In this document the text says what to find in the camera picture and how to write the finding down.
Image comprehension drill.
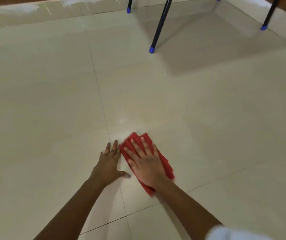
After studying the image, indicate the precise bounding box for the person's left hand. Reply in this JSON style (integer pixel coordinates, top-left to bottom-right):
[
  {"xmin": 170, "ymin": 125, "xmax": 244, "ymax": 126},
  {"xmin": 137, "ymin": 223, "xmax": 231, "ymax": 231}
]
[{"xmin": 89, "ymin": 139, "xmax": 131, "ymax": 190}]

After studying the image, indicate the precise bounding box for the person's right hand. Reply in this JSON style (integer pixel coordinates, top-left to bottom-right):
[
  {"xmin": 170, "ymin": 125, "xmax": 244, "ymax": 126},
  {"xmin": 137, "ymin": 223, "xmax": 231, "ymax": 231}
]
[{"xmin": 123, "ymin": 137, "xmax": 173, "ymax": 191}]

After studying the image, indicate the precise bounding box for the red cleaning cloth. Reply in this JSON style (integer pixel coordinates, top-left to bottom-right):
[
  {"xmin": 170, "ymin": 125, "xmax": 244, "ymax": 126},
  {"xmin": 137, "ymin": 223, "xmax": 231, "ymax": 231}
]
[{"xmin": 119, "ymin": 132, "xmax": 175, "ymax": 197}]

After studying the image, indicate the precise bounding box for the person's left forearm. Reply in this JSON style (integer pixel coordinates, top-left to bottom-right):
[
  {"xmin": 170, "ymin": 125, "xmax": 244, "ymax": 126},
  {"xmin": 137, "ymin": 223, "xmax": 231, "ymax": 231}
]
[{"xmin": 33, "ymin": 178, "xmax": 106, "ymax": 240}]

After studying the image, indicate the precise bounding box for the person's right forearm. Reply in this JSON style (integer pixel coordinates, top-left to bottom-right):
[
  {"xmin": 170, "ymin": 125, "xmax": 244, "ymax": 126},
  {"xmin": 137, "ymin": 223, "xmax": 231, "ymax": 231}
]
[{"xmin": 155, "ymin": 178, "xmax": 225, "ymax": 240}]

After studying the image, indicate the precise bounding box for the cream tiled floor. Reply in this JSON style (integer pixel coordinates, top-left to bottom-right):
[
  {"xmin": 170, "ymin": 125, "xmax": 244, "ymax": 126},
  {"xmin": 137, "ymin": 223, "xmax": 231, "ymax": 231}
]
[{"xmin": 0, "ymin": 0, "xmax": 286, "ymax": 240}]

